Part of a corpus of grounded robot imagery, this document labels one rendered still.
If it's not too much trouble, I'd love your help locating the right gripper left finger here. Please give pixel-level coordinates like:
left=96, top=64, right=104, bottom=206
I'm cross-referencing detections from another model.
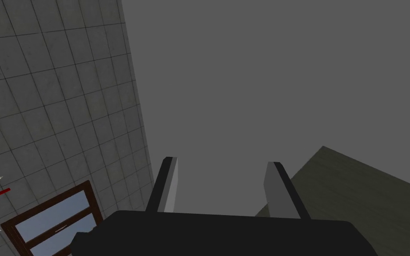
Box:
left=145, top=156, right=179, bottom=213

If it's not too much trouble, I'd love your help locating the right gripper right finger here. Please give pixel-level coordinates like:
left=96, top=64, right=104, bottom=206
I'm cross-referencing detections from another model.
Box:
left=263, top=161, right=311, bottom=220

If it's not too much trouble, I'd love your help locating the brown framed window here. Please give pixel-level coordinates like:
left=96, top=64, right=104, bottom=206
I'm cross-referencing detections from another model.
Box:
left=0, top=180, right=104, bottom=256

